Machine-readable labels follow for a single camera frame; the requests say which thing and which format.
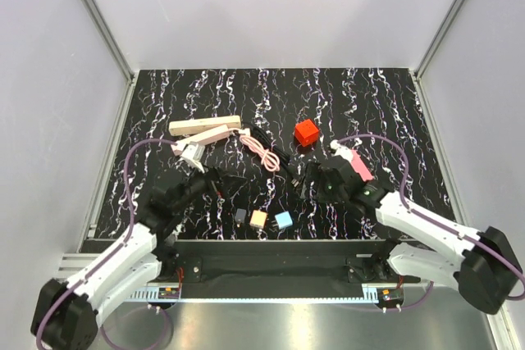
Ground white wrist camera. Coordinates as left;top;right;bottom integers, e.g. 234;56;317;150
180;142;205;173
330;139;354;162

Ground pink triangular socket block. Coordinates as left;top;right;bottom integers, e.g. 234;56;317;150
350;150;374;182

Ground pink plug adapter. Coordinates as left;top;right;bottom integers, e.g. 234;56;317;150
249;210;267;229

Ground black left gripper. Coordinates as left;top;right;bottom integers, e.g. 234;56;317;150
172;159;246;213

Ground black power strip cable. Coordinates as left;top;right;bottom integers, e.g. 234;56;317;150
241;120;303;189

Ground pink coiled power cable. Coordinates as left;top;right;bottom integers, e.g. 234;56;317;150
231;126;282;174

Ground pink power strip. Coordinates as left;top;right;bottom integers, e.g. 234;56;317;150
171;125;230;156

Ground dark grey plug block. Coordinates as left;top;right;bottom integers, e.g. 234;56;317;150
234;208;247;226

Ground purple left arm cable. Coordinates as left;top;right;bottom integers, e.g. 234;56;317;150
35;139;181;350

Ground red block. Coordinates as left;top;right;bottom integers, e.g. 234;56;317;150
294;119;320;147

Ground blue plug block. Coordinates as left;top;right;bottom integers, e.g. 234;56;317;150
275;211;294;230

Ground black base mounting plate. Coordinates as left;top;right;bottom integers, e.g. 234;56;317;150
157;239;394;301

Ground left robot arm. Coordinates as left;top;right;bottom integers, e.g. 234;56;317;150
30;167;226;349

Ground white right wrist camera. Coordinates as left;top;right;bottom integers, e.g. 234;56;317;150
330;139;354;162

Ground beige power strip red sockets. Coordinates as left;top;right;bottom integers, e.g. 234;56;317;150
168;116;241;136

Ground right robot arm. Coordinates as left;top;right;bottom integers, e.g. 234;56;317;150
303;156;523;315

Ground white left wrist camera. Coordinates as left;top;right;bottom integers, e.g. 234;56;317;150
180;142;205;173

